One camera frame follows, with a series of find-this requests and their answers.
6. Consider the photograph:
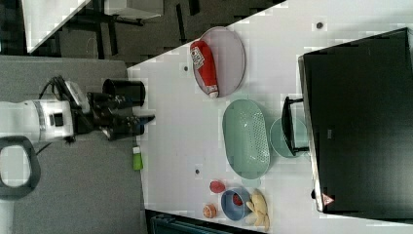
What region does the red strawberry in bowl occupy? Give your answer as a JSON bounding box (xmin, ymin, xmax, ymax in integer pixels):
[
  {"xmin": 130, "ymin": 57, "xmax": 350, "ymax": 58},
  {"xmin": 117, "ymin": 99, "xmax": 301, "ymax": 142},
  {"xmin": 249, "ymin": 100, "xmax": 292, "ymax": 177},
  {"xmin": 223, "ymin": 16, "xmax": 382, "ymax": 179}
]
[{"xmin": 233, "ymin": 194, "xmax": 243, "ymax": 206}]

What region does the green cup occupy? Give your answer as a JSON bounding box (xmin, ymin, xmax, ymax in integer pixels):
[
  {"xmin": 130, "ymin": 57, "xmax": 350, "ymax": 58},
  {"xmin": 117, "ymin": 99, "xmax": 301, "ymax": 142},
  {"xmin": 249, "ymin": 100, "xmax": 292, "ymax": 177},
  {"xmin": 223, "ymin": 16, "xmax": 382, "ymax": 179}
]
[{"xmin": 270, "ymin": 118, "xmax": 309, "ymax": 159}]

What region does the red ketchup bottle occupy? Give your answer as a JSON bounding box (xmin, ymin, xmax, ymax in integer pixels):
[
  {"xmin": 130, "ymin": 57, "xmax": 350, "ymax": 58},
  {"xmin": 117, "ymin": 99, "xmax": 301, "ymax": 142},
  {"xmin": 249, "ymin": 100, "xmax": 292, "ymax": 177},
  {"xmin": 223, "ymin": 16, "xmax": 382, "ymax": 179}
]
[{"xmin": 190, "ymin": 40, "xmax": 219, "ymax": 98}]

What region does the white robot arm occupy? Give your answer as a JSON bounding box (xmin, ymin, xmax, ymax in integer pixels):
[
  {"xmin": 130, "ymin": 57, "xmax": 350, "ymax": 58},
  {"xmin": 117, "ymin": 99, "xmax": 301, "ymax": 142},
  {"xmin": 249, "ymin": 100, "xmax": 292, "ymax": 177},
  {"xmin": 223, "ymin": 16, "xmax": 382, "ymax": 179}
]
[{"xmin": 1, "ymin": 76, "xmax": 155, "ymax": 232}]

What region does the black cylindrical cup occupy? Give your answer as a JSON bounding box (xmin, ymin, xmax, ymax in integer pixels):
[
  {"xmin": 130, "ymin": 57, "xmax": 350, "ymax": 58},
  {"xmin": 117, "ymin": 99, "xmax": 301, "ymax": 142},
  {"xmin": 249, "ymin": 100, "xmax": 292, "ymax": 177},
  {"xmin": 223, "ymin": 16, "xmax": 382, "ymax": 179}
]
[{"xmin": 102, "ymin": 79, "xmax": 146, "ymax": 106}]

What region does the red strawberry on table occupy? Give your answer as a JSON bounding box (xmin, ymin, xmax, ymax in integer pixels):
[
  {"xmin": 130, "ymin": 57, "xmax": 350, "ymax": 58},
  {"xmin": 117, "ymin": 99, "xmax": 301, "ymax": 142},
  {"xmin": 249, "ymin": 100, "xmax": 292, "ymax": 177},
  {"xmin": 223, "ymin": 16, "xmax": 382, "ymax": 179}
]
[{"xmin": 209, "ymin": 180, "xmax": 226, "ymax": 194}]

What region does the orange slice toy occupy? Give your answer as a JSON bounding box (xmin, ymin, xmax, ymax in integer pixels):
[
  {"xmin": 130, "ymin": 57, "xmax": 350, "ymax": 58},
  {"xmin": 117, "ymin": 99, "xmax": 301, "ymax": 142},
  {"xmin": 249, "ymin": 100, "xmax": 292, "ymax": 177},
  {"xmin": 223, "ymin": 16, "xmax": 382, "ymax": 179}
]
[{"xmin": 203, "ymin": 204, "xmax": 216, "ymax": 218}]

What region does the black toaster oven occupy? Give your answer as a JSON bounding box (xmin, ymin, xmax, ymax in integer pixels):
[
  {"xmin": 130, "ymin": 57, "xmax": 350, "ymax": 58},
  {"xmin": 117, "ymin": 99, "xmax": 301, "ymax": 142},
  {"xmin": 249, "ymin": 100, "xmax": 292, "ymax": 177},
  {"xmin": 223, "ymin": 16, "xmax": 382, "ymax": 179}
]
[{"xmin": 282, "ymin": 27, "xmax": 413, "ymax": 222}]

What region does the green oval strainer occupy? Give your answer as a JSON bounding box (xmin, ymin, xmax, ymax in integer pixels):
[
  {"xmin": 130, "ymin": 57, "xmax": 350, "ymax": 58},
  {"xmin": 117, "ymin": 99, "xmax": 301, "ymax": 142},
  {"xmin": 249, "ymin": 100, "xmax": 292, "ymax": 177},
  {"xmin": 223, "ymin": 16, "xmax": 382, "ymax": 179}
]
[{"xmin": 222, "ymin": 99, "xmax": 271, "ymax": 187}]

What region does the grey round plate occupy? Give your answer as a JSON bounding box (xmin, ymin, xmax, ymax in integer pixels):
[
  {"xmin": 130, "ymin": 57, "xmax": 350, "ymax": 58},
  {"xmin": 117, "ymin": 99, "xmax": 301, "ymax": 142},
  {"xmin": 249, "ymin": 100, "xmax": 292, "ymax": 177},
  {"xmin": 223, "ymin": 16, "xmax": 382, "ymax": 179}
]
[{"xmin": 192, "ymin": 26, "xmax": 245, "ymax": 98}]

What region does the blue bowl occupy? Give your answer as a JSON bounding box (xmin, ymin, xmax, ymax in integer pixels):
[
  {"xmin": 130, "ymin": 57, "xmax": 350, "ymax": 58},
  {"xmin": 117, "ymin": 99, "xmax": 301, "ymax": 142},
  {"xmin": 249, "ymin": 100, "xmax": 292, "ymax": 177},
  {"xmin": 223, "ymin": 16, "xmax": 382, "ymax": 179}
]
[{"xmin": 221, "ymin": 187, "xmax": 251, "ymax": 221}]

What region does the yellow banana toy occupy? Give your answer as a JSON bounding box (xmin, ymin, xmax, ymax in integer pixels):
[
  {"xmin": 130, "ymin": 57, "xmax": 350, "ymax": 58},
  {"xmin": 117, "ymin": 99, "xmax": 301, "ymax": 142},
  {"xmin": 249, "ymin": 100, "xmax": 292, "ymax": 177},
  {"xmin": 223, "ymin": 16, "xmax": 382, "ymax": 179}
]
[{"xmin": 246, "ymin": 189, "xmax": 270, "ymax": 231}]

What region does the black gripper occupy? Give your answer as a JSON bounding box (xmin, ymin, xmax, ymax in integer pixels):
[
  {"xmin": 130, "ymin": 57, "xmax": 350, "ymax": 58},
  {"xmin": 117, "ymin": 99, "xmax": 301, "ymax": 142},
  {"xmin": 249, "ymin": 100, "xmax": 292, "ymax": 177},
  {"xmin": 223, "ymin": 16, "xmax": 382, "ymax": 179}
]
[{"xmin": 64, "ymin": 81, "xmax": 155, "ymax": 141}]

